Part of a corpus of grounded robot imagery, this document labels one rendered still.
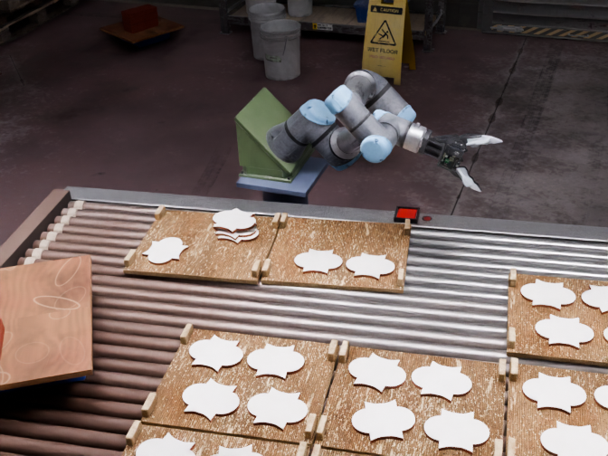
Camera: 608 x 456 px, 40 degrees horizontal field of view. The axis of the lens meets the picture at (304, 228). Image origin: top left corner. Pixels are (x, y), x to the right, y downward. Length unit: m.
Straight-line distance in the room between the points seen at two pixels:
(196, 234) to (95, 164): 2.69
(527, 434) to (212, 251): 1.11
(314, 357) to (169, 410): 0.39
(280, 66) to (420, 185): 1.81
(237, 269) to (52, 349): 0.63
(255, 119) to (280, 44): 3.08
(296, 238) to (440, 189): 2.25
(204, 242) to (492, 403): 1.05
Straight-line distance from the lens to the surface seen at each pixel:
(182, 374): 2.16
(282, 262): 2.51
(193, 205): 2.88
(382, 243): 2.58
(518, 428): 2.02
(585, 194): 4.86
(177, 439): 2.00
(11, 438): 2.14
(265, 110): 3.16
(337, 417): 2.01
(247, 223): 2.63
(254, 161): 3.08
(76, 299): 2.30
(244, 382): 2.11
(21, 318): 2.29
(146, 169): 5.16
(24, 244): 2.79
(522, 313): 2.34
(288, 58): 6.19
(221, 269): 2.51
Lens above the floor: 2.35
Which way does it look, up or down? 32 degrees down
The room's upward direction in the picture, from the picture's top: 3 degrees counter-clockwise
